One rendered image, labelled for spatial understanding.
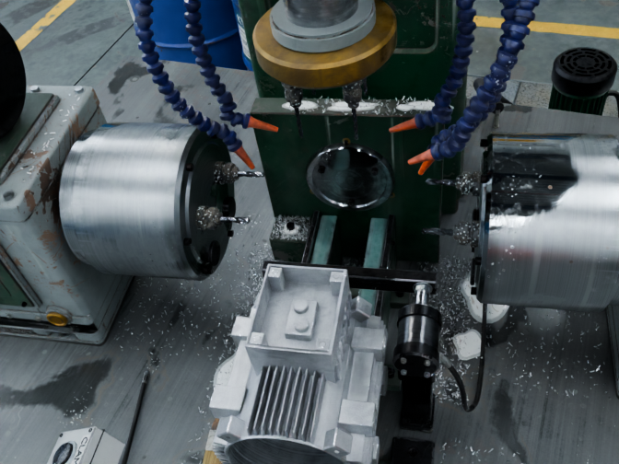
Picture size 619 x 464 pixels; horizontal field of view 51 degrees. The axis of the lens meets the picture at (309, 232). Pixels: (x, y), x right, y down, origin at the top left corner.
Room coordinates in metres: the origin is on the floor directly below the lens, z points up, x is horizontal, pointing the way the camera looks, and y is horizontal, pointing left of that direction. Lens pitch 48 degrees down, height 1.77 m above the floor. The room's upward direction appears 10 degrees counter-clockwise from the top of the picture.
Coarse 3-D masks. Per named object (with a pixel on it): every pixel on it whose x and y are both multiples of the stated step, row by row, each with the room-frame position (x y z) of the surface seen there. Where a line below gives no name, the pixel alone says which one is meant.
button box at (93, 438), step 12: (72, 432) 0.39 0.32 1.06; (84, 432) 0.38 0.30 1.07; (96, 432) 0.38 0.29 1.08; (60, 444) 0.38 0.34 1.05; (84, 444) 0.36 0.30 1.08; (96, 444) 0.37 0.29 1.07; (108, 444) 0.37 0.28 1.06; (120, 444) 0.37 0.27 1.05; (72, 456) 0.35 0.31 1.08; (84, 456) 0.35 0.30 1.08; (96, 456) 0.35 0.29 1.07; (108, 456) 0.36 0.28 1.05; (120, 456) 0.36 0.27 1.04
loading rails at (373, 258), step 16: (320, 224) 0.79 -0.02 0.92; (336, 224) 0.79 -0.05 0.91; (384, 224) 0.76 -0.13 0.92; (320, 240) 0.75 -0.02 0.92; (336, 240) 0.77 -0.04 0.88; (368, 240) 0.73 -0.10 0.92; (384, 240) 0.72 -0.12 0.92; (304, 256) 0.71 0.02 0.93; (320, 256) 0.71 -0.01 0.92; (336, 256) 0.76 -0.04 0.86; (368, 256) 0.69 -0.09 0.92; (384, 256) 0.68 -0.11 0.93; (352, 288) 0.69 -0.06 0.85; (384, 304) 0.61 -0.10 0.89; (400, 304) 0.66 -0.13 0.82; (384, 320) 0.60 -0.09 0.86; (400, 384) 0.51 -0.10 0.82
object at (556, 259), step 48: (480, 144) 0.70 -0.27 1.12; (528, 144) 0.63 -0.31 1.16; (576, 144) 0.62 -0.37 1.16; (480, 192) 0.64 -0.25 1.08; (528, 192) 0.56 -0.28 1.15; (576, 192) 0.54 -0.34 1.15; (480, 240) 0.55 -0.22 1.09; (528, 240) 0.51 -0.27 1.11; (576, 240) 0.50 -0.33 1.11; (480, 288) 0.51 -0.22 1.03; (528, 288) 0.49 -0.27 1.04; (576, 288) 0.47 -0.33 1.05
